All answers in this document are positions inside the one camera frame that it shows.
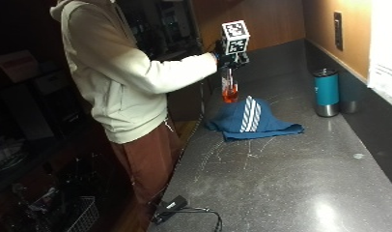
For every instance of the person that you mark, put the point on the person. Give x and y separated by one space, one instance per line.
118 80

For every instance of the blue striped cloth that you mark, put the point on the blue striped cloth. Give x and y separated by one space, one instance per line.
248 120

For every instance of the black wall outlet plate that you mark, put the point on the black wall outlet plate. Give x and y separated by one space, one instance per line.
339 31

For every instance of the white marker cube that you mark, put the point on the white marker cube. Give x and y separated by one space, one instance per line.
235 36

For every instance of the teal steel tumbler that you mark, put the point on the teal steel tumbler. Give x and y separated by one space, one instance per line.
326 93

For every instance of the white paper sheet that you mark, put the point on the white paper sheet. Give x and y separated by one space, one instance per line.
385 48

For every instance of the black device on counter edge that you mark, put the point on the black device on counter edge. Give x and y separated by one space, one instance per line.
169 206

